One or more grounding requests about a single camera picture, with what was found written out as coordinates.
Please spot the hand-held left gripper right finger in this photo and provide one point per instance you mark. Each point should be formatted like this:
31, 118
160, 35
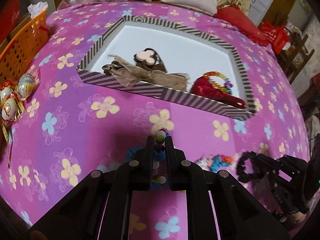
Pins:
170, 155

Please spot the striped cardboard box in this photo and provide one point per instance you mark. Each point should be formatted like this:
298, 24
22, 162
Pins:
175, 45

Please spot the black scrunchie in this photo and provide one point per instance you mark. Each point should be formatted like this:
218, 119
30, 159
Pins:
241, 172

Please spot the grey printed decorated egg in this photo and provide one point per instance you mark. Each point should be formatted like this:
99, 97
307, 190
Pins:
26, 85

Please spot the red shopping bag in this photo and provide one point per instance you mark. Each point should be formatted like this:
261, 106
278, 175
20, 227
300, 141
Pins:
273, 36

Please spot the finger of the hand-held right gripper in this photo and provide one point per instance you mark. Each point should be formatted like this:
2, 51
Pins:
271, 166

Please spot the red pillow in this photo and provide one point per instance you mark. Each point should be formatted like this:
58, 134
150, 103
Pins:
240, 22

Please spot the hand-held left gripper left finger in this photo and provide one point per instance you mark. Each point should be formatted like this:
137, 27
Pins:
150, 155

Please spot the red and white decorated egg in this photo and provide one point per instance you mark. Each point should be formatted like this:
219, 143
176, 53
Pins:
9, 108
5, 93

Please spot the brown hair clip pink flower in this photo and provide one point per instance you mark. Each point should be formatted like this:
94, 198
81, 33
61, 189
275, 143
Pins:
147, 56

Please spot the yellow measuring tape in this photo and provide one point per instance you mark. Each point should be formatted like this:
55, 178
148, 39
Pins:
6, 135

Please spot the orange plastic basket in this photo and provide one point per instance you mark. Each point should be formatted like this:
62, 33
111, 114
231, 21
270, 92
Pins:
22, 45

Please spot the wooden chair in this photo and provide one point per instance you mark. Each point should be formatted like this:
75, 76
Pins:
297, 52

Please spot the white crumpled paper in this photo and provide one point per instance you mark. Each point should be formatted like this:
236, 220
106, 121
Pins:
37, 7

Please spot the red paper bag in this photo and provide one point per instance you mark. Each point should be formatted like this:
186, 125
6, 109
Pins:
13, 12

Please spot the burlap bow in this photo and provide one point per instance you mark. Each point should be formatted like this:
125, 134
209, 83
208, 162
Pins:
140, 73

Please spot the red sequin bow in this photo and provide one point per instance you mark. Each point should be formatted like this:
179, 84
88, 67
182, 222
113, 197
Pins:
207, 90

